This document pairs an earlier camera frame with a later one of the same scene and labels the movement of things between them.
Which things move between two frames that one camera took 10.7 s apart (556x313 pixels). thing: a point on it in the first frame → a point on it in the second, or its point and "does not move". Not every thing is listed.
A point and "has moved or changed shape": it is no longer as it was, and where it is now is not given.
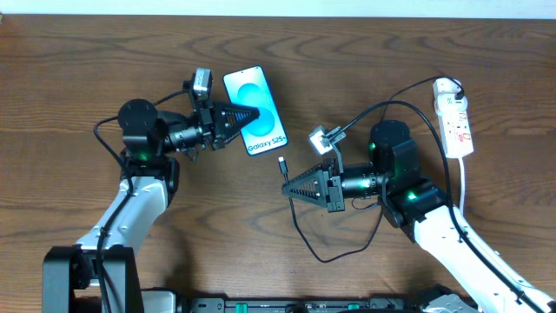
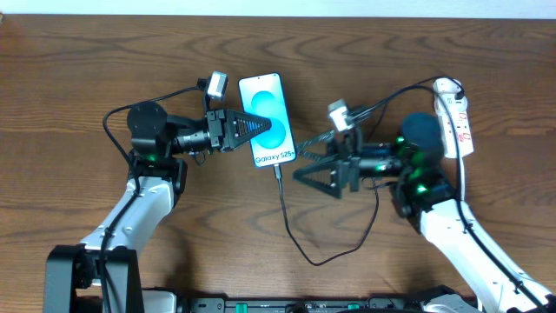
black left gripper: x=208 y=126 → x=216 y=129
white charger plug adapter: x=445 y=85 does not move
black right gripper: x=334 y=187 → x=350 y=163
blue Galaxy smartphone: x=249 y=87 has moved or changed shape
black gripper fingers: x=308 y=304 does not move
